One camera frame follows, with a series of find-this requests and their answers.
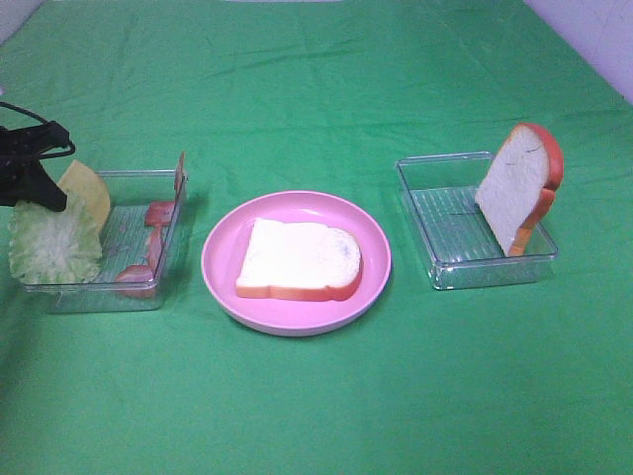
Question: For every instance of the clear left plastic container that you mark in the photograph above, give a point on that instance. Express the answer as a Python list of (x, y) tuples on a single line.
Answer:
[(123, 241)]

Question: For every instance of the clear plastic container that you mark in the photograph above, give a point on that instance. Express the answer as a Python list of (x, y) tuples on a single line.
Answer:
[(123, 241), (457, 248)]

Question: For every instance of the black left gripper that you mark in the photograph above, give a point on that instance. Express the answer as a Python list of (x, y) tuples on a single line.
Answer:
[(23, 177)]

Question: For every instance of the green lettuce leaf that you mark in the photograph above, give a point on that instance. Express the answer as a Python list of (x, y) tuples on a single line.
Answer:
[(48, 247)]

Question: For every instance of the clear right plastic container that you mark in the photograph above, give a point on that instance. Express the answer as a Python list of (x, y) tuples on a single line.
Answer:
[(457, 248)]

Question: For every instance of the bread slice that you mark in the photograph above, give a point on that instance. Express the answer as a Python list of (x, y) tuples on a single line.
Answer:
[(299, 261), (520, 185)]

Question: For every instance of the yellow cheese slice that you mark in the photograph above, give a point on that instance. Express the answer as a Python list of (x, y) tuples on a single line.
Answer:
[(84, 182)]

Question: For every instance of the bacon strip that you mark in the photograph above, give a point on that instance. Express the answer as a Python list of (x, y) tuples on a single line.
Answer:
[(163, 213), (142, 273)]

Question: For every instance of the pink round plate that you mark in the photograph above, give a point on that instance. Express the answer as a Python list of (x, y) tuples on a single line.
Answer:
[(226, 244)]

